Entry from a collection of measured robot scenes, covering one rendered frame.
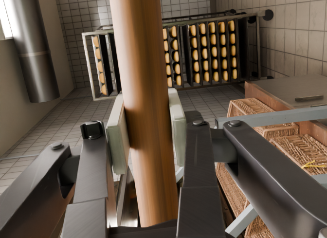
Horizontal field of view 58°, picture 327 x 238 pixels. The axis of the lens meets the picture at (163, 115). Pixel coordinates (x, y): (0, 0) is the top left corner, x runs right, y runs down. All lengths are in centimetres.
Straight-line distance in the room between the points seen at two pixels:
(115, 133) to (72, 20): 519
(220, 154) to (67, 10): 524
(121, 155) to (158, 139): 3
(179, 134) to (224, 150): 3
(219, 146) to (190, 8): 511
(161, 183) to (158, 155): 2
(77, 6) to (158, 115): 515
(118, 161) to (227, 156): 6
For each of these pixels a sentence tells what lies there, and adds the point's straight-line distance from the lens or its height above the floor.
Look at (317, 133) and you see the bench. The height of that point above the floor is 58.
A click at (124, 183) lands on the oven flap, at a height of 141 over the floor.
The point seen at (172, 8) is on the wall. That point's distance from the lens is 522.
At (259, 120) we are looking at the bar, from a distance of 120.
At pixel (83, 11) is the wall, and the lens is 530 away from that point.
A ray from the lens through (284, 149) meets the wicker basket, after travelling 118.
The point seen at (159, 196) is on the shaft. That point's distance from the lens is 21.
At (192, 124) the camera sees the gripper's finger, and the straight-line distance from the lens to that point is 16.
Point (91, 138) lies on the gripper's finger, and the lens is 16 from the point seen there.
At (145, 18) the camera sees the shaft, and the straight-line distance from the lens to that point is 18.
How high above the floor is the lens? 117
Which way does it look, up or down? 1 degrees down
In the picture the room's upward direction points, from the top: 97 degrees counter-clockwise
